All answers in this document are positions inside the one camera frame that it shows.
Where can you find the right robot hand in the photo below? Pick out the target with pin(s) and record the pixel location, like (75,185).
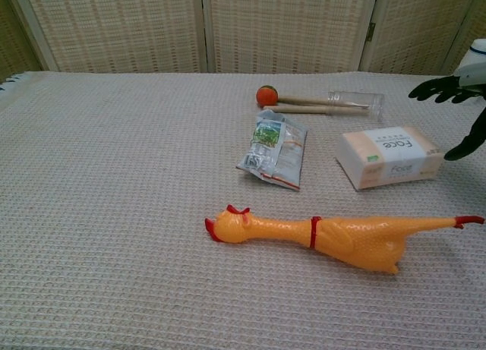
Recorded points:
(436,90)

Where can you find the small white box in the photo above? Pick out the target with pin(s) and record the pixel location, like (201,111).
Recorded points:
(387,156)

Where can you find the clear plastic tube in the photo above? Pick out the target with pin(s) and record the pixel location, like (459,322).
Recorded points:
(364,99)

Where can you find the plain wooden stick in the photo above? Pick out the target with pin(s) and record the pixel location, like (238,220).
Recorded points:
(296,109)

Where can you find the woven folding screen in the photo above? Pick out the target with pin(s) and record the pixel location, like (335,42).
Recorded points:
(281,27)

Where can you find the wooden mallet with orange ball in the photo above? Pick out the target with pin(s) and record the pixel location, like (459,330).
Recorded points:
(267,95)

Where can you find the yellow rubber chicken toy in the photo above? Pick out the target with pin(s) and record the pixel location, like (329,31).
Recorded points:
(357,240)

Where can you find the silver snack bag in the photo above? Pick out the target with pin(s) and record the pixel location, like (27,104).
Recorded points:
(275,149)

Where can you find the beige woven tablecloth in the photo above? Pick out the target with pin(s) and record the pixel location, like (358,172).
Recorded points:
(114,213)

